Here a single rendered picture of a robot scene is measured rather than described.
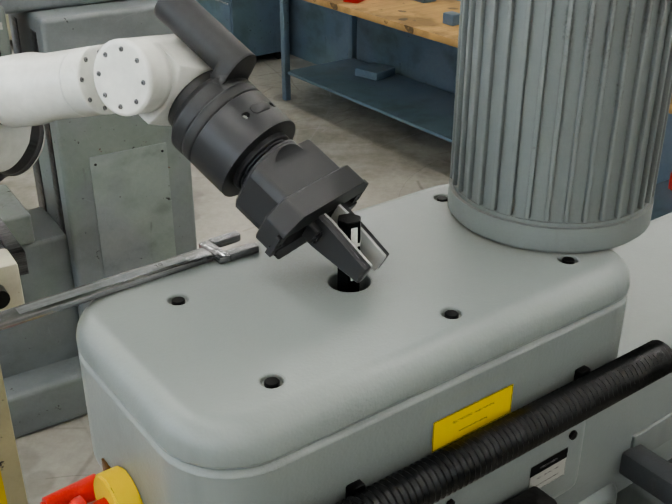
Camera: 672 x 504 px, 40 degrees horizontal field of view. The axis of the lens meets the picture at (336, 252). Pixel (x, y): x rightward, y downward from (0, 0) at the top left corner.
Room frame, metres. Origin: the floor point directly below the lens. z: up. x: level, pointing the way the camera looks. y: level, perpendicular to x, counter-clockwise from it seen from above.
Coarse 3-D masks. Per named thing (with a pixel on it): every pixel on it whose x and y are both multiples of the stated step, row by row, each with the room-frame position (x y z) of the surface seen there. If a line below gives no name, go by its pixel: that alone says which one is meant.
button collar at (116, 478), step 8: (104, 472) 0.57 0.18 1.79; (112, 472) 0.57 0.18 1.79; (120, 472) 0.57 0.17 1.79; (96, 480) 0.57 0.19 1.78; (104, 480) 0.56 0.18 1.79; (112, 480) 0.56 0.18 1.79; (120, 480) 0.56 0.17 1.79; (128, 480) 0.56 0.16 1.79; (96, 488) 0.58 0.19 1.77; (104, 488) 0.56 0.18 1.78; (112, 488) 0.55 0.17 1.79; (120, 488) 0.55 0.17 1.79; (128, 488) 0.56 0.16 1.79; (136, 488) 0.56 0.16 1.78; (96, 496) 0.58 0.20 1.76; (104, 496) 0.56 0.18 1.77; (112, 496) 0.55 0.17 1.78; (120, 496) 0.55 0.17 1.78; (128, 496) 0.55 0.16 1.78; (136, 496) 0.55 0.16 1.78
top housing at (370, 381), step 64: (256, 256) 0.75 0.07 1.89; (320, 256) 0.75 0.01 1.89; (448, 256) 0.75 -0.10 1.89; (512, 256) 0.75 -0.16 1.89; (576, 256) 0.75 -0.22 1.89; (128, 320) 0.64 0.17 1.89; (192, 320) 0.64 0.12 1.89; (256, 320) 0.64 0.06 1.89; (320, 320) 0.64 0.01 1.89; (384, 320) 0.64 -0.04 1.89; (448, 320) 0.64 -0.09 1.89; (512, 320) 0.65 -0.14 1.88; (576, 320) 0.69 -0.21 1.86; (128, 384) 0.56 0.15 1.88; (192, 384) 0.55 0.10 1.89; (256, 384) 0.55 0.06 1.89; (320, 384) 0.55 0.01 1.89; (384, 384) 0.56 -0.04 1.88; (448, 384) 0.60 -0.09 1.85; (512, 384) 0.64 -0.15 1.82; (128, 448) 0.56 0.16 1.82; (192, 448) 0.50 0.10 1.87; (256, 448) 0.50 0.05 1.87; (320, 448) 0.52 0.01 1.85; (384, 448) 0.56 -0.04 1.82
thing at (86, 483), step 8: (80, 480) 0.65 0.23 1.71; (88, 480) 0.65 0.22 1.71; (64, 488) 0.64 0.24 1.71; (72, 488) 0.64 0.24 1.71; (80, 488) 0.64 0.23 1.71; (88, 488) 0.64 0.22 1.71; (48, 496) 0.63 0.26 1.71; (56, 496) 0.63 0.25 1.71; (64, 496) 0.63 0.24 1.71; (72, 496) 0.63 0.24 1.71; (88, 496) 0.64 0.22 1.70
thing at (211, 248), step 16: (208, 240) 0.77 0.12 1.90; (224, 240) 0.77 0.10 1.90; (176, 256) 0.73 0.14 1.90; (192, 256) 0.73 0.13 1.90; (208, 256) 0.73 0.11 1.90; (224, 256) 0.73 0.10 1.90; (240, 256) 0.74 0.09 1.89; (128, 272) 0.70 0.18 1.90; (144, 272) 0.70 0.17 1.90; (160, 272) 0.71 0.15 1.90; (176, 272) 0.71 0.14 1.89; (80, 288) 0.68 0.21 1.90; (96, 288) 0.68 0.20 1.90; (112, 288) 0.68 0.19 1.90; (32, 304) 0.65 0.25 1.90; (48, 304) 0.65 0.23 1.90; (64, 304) 0.65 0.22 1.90; (0, 320) 0.62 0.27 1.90; (16, 320) 0.63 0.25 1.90
